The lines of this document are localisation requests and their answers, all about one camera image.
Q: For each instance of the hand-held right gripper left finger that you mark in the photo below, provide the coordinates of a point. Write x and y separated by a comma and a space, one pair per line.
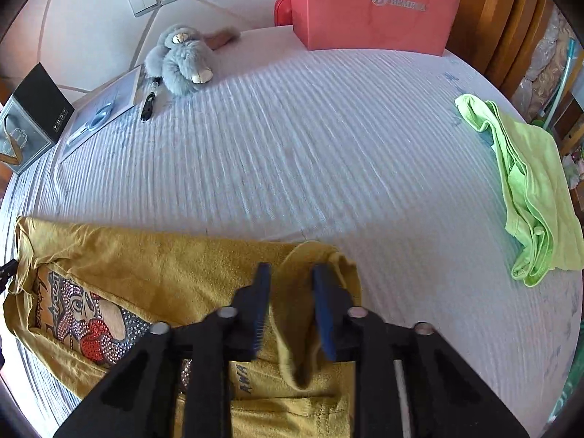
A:
261, 310

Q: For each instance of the white wall switch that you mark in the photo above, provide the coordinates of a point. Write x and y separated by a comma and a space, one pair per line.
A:
142, 1

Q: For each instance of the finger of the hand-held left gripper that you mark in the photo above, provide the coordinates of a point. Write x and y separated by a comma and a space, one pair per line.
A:
7, 273

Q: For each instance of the black marker pen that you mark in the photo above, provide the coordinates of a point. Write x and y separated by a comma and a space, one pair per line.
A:
148, 100

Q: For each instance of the white striped bed sheet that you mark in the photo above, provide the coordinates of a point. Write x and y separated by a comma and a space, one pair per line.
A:
319, 146

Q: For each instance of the light green pole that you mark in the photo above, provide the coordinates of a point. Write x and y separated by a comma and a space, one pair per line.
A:
563, 82

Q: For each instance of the white paper sheet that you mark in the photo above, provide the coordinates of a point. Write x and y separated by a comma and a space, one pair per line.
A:
118, 96

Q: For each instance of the yellow printed shirt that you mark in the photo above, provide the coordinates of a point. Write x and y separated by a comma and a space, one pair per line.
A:
159, 260

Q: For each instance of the red paper bag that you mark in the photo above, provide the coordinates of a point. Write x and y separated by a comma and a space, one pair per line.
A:
365, 23

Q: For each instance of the light green cloth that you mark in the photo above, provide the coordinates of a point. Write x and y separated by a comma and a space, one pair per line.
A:
534, 182

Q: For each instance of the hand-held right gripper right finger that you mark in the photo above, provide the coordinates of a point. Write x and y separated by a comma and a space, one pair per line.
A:
325, 319

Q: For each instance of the grey plush toy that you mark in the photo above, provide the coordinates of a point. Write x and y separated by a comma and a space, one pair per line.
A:
182, 64

